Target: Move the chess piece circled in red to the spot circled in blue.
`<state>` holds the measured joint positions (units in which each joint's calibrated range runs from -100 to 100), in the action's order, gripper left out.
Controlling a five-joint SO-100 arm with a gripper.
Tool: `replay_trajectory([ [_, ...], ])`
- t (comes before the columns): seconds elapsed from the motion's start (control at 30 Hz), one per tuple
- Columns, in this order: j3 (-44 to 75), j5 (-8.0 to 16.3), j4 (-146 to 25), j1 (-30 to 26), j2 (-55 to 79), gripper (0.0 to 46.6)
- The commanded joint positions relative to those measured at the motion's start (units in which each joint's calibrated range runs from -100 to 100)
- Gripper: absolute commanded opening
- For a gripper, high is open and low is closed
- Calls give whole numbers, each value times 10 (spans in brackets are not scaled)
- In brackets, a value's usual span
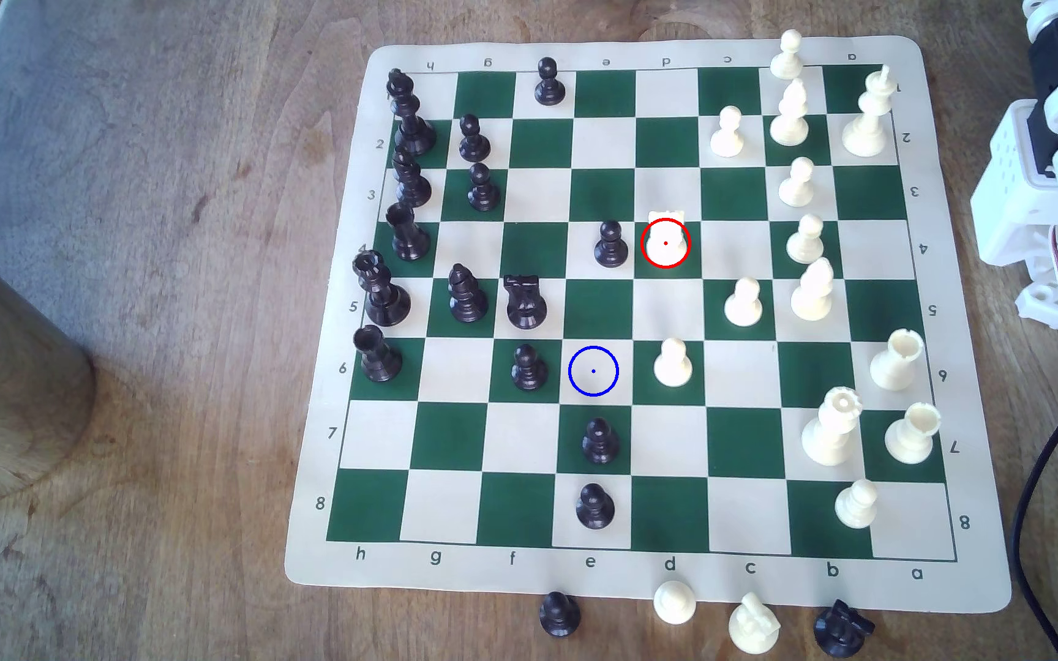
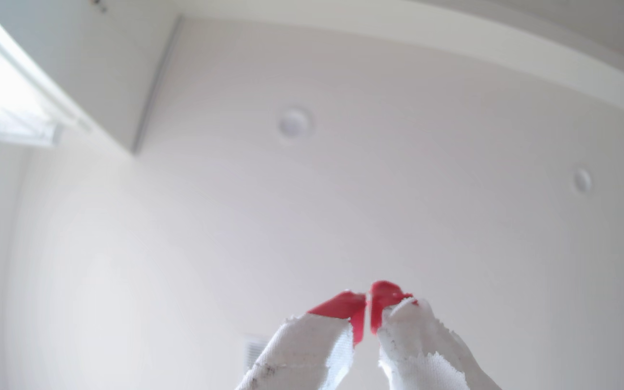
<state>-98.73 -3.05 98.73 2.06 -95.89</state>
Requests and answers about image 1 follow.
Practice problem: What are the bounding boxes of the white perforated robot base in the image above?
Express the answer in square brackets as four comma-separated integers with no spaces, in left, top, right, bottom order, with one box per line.
[969,99,1058,346]

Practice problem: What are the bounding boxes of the black chess knight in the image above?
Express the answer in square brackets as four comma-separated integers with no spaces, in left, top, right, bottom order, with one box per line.
[814,600,877,659]
[503,274,549,331]

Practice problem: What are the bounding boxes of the black chess pawn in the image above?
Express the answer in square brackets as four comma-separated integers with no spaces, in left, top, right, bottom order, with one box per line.
[533,57,568,106]
[581,417,621,466]
[539,591,582,639]
[593,220,630,270]
[576,483,617,531]
[467,162,503,213]
[511,344,549,392]
[457,114,492,165]

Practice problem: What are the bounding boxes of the black chess bishop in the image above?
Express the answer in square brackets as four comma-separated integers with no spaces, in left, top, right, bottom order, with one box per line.
[448,263,490,324]
[391,147,433,209]

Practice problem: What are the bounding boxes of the green and cream chess mat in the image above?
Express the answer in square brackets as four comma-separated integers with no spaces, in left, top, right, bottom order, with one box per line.
[283,35,1013,614]

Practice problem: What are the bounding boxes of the black chess queen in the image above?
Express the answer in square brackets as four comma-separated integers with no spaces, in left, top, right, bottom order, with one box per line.
[351,250,413,328]

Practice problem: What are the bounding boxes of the white chess pawn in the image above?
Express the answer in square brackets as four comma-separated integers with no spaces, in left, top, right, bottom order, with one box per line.
[709,105,747,159]
[653,337,694,389]
[785,214,826,266]
[834,478,880,531]
[778,157,817,209]
[724,276,764,328]
[770,29,806,80]
[653,580,698,626]

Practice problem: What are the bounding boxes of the black chess rook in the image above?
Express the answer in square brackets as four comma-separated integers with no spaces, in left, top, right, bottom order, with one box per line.
[353,326,403,384]
[385,203,432,263]

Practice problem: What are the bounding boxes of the black chess king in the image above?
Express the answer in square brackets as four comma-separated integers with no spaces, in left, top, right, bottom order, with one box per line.
[386,68,438,157]

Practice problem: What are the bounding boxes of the white chess bishop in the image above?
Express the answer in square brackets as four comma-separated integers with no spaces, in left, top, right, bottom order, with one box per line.
[790,257,836,323]
[768,78,811,148]

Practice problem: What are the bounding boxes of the white chess queen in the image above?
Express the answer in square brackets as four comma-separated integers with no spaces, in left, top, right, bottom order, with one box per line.
[801,386,863,468]

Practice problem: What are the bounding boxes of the white chess rook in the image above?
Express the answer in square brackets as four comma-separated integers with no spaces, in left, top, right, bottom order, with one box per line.
[869,329,925,393]
[884,402,942,466]

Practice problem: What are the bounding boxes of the white chess king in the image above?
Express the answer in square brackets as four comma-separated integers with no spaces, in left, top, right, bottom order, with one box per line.
[841,64,898,159]

